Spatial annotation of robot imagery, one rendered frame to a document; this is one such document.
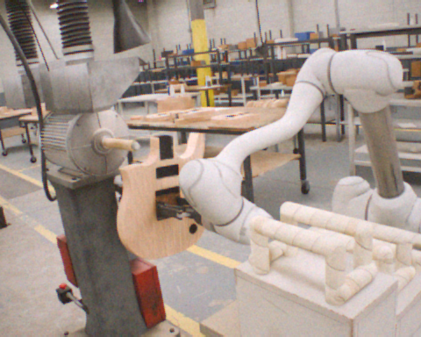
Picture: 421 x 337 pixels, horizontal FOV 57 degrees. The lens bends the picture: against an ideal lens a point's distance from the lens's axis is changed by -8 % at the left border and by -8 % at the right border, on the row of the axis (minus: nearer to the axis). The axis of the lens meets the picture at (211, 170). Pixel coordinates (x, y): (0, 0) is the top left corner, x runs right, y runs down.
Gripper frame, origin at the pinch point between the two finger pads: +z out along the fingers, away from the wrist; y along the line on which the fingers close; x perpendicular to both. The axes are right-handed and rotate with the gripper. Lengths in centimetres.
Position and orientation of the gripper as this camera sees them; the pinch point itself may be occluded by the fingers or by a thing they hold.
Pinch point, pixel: (168, 203)
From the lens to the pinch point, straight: 135.4
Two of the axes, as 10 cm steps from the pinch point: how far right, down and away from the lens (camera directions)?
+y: 7.4, -1.5, 6.6
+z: -6.7, -1.1, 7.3
